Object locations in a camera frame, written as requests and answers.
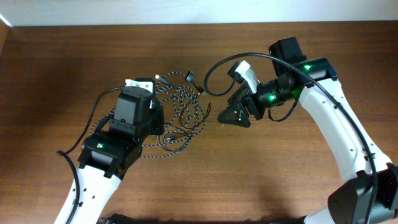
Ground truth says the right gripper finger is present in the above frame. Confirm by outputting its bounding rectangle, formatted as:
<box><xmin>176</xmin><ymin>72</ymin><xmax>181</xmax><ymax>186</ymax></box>
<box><xmin>217</xmin><ymin>103</ymin><xmax>251</xmax><ymax>128</ymax></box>
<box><xmin>228</xmin><ymin>84</ymin><xmax>251</xmax><ymax>106</ymax></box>

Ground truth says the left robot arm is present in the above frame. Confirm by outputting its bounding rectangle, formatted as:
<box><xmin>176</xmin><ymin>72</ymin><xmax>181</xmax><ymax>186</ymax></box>
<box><xmin>55</xmin><ymin>85</ymin><xmax>164</xmax><ymax>223</ymax></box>

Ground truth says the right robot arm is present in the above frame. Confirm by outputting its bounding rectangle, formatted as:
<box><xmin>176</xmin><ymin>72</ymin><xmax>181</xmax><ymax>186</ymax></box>
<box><xmin>218</xmin><ymin>37</ymin><xmax>397</xmax><ymax>223</ymax></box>

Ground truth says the right camera cable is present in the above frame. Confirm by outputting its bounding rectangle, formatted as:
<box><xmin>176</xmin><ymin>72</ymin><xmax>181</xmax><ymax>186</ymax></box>
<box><xmin>203</xmin><ymin>52</ymin><xmax>379</xmax><ymax>224</ymax></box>

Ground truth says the camera cable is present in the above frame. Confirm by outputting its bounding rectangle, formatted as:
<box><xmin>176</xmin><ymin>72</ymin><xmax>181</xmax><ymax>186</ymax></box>
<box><xmin>55</xmin><ymin>86</ymin><xmax>125</xmax><ymax>224</ymax></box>
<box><xmin>203</xmin><ymin>52</ymin><xmax>379</xmax><ymax>224</ymax></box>

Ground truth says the left camera cable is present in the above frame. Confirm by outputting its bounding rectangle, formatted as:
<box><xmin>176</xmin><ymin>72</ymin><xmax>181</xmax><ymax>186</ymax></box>
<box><xmin>55</xmin><ymin>86</ymin><xmax>125</xmax><ymax>224</ymax></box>

